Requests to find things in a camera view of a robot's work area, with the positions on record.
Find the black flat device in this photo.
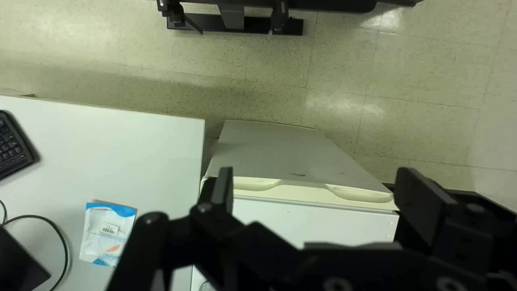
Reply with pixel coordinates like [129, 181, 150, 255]
[0, 225, 53, 291]

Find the white cabinet box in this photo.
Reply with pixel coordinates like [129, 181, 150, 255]
[189, 118, 401, 291]

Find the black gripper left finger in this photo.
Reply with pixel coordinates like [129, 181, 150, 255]
[105, 165, 255, 291]

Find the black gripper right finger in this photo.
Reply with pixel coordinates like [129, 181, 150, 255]
[394, 166, 517, 291]

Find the thin black cable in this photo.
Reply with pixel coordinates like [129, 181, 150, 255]
[0, 199, 73, 291]

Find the black rounded furniture piece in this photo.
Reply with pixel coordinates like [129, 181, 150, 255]
[288, 0, 425, 16]

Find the black computer keyboard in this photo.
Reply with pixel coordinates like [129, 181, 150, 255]
[0, 108, 41, 183]

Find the blue white paper packet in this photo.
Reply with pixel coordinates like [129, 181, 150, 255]
[78, 199, 139, 270]

